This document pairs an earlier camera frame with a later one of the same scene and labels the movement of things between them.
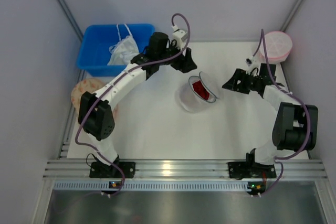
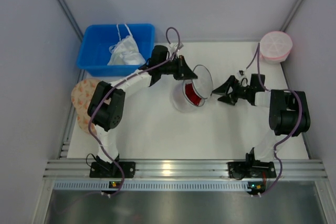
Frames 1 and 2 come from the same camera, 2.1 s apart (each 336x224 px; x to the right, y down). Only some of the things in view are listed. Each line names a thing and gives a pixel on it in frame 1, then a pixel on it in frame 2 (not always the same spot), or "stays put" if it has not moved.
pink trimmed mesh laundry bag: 279,45 stays put
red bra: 200,89 to 191,94
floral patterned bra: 89,85 stays put
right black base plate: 240,170 stays put
